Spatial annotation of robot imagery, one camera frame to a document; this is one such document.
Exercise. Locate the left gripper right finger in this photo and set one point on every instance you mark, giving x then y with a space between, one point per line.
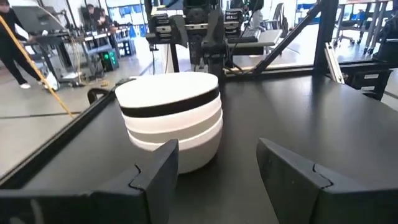
295 193

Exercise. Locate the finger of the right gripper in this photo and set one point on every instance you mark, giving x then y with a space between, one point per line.
178 31
216 34

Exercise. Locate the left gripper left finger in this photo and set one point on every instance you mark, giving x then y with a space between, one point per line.
149 193

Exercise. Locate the white bowl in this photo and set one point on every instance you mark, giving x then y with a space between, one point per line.
146 124
149 139
199 155

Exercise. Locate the light gray bowl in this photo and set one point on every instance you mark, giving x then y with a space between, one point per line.
164 88

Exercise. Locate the black bowl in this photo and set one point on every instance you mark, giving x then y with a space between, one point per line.
155 111

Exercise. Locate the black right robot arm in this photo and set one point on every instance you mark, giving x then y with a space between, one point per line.
199 53

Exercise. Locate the person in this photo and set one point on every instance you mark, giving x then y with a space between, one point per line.
256 18
104 20
9 40
90 14

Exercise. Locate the gray desk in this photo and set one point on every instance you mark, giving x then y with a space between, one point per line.
267 37

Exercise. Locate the device with green light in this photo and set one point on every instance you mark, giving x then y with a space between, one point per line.
109 60

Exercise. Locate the gray office chair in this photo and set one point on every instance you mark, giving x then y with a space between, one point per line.
280 15

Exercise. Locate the gray equipment cart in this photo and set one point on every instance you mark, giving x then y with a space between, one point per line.
37 20

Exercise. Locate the silver aluminium extrusion bar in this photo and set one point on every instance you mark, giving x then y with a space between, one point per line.
334 63

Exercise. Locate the black box with labels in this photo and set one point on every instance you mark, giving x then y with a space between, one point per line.
357 84

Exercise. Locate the wooden broom stick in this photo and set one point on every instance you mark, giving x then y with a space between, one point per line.
32 64

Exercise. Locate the white table with legs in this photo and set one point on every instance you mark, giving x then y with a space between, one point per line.
373 18

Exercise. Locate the black equipment stand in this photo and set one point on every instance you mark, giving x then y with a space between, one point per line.
388 46

